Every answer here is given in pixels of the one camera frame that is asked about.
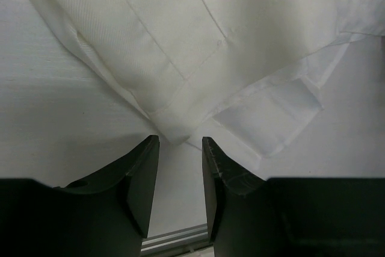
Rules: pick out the aluminium front rail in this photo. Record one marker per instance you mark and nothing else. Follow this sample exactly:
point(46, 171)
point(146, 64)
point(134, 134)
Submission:
point(177, 243)

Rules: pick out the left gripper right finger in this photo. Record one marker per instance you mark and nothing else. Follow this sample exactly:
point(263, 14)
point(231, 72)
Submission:
point(249, 216)

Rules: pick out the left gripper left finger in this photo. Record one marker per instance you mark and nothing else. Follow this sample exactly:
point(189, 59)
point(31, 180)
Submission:
point(106, 213)

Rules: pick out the white pleated skirt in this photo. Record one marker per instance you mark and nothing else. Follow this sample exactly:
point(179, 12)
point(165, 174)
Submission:
point(248, 70)

